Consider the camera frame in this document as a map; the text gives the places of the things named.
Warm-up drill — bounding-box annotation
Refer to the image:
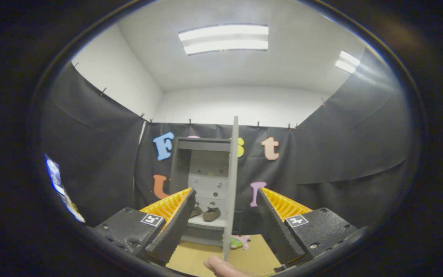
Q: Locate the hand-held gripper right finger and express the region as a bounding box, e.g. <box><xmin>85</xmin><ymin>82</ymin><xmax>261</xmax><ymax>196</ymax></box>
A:
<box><xmin>256</xmin><ymin>187</ymin><xmax>358</xmax><ymax>266</ymax></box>

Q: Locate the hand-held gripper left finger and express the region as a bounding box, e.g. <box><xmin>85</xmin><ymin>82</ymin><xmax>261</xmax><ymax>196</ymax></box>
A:
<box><xmin>91</xmin><ymin>187</ymin><xmax>197</xmax><ymax>266</ymax></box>

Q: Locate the light grey shoe cabinet door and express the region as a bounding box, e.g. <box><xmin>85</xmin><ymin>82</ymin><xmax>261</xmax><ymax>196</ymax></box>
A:
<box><xmin>222</xmin><ymin>116</ymin><xmax>240</xmax><ymax>262</ymax></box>

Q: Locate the grey shoe cabinet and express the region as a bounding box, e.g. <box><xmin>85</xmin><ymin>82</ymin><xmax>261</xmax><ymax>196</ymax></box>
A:
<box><xmin>169</xmin><ymin>137</ymin><xmax>233</xmax><ymax>247</ymax></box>

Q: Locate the pink and green plush toy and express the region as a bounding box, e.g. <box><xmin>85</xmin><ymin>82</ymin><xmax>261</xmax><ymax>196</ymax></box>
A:
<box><xmin>230</xmin><ymin>235</ymin><xmax>251</xmax><ymax>250</ymax></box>

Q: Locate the black backdrop cloth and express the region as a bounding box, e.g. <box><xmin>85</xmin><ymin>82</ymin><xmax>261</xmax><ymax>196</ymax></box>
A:
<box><xmin>41</xmin><ymin>48</ymin><xmax>414</xmax><ymax>231</ymax></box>

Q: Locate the small ceiling light panel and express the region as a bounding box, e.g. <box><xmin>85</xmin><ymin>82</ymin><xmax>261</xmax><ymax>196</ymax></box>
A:
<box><xmin>335</xmin><ymin>50</ymin><xmax>361</xmax><ymax>73</ymax></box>

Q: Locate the long ceiling light panel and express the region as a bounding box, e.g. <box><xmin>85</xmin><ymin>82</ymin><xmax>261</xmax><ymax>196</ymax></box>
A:
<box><xmin>178</xmin><ymin>24</ymin><xmax>269</xmax><ymax>55</ymax></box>

